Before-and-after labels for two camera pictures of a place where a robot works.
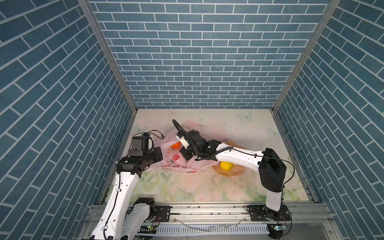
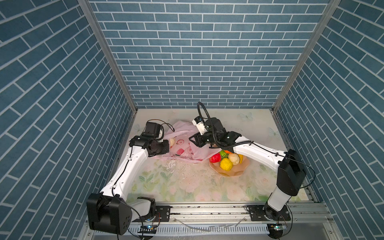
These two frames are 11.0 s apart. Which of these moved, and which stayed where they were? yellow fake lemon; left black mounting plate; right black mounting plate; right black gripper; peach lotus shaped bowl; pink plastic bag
Moved: right black gripper; pink plastic bag
Stayed: yellow fake lemon; peach lotus shaped bowl; right black mounting plate; left black mounting plate
